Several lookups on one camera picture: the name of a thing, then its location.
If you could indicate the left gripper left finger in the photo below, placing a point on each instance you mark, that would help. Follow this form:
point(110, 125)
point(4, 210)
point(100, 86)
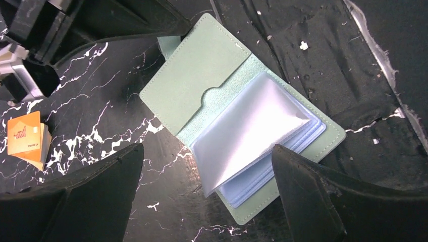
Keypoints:
point(90, 204)

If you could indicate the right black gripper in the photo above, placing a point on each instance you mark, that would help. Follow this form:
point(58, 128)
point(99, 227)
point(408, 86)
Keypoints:
point(41, 35)

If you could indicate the mint green card holder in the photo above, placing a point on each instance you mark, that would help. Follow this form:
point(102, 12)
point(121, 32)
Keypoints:
point(230, 110)

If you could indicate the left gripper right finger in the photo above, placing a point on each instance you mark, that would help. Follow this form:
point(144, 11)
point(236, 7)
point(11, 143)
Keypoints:
point(322, 204)

